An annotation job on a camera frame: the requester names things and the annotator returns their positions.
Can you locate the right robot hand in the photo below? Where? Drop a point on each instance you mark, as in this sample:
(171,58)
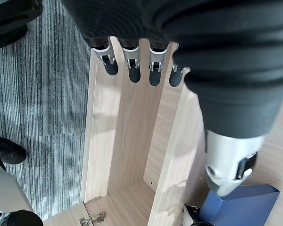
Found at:
(191,213)

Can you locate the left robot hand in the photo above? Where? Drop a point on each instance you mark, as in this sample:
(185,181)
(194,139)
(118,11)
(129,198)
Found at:
(202,35)

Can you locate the blue paper folder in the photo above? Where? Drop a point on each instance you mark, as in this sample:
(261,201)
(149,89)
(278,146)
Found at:
(245,207)

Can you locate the light wooden office cabinet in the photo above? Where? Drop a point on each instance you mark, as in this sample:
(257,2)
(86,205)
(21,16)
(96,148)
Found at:
(132,141)

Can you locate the light wooden cabinet door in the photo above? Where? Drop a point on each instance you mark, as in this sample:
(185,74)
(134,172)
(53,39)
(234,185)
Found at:
(66,215)

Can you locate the silver metal door hinge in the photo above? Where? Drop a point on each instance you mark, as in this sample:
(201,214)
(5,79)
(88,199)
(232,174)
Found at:
(93,219)

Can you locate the dark robot foot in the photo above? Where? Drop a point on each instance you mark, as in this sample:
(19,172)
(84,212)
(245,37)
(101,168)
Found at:
(11,21)
(8,149)

